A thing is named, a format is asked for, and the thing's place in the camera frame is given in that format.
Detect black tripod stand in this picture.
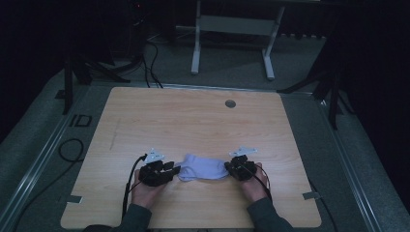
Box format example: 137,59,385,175
278,62,356,131
62,52,132,116

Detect pale lavender cloth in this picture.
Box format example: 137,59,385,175
177,153,230,183

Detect person's right hand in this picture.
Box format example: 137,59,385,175
239,161,269,204

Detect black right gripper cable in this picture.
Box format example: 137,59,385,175
247,161,274,205

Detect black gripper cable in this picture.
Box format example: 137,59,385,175
121,154,148,220
247,161,274,205

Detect grey tape strip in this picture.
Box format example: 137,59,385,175
302,190,322,201

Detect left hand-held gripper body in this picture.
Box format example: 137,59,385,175
138,147,175,188

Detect black thin floor cable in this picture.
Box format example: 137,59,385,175
307,178,338,232

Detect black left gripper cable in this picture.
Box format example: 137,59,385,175
121,154,148,220

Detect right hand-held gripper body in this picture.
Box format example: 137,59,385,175
228,146,259,182

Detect black looped floor cable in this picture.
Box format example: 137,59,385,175
12,137,85,226

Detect person's left hand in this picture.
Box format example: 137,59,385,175
130,169,166,211

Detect black cables behind table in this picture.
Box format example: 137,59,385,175
140,40,164,89

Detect white metal table frame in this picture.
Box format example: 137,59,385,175
175,0,286,81

